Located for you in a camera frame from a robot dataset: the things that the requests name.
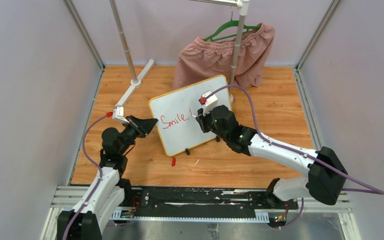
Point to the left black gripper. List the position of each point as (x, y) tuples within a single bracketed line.
[(142, 127)]

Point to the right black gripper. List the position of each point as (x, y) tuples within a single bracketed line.
[(202, 119)]

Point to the yellow framed whiteboard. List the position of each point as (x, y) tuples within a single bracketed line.
[(177, 129)]

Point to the red marker cap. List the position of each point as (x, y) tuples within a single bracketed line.
[(173, 162)]

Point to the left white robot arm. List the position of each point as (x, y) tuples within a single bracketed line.
[(89, 217)]

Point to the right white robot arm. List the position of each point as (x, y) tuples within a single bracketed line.
[(323, 174)]

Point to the pink shorts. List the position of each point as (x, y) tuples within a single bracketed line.
[(201, 59)]

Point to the green clothes hanger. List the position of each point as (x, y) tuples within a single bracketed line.
[(231, 28)]

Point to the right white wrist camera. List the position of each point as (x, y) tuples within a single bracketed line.
[(209, 101)]

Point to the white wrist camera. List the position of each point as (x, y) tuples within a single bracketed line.
[(118, 115), (209, 101)]

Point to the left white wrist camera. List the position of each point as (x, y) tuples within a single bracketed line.
[(118, 115)]

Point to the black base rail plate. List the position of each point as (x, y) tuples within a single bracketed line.
[(190, 204)]

